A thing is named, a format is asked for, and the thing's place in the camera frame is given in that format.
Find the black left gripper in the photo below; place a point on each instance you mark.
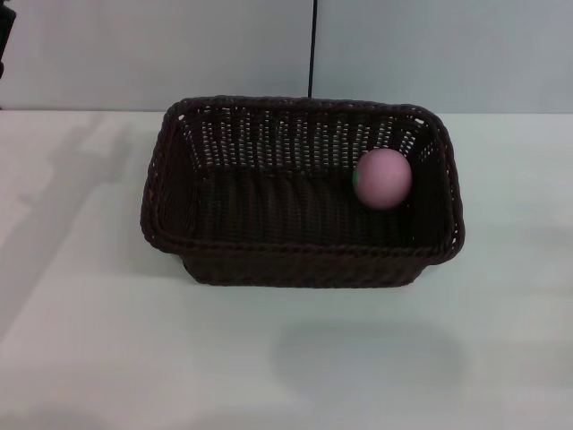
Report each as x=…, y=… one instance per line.
x=6, y=27

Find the dark woven plastic basket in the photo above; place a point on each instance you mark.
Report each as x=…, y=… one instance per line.
x=286, y=233

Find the pink toy peach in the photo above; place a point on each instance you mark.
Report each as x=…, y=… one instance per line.
x=385, y=179

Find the black vertical wall strip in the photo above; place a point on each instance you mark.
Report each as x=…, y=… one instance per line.
x=312, y=45

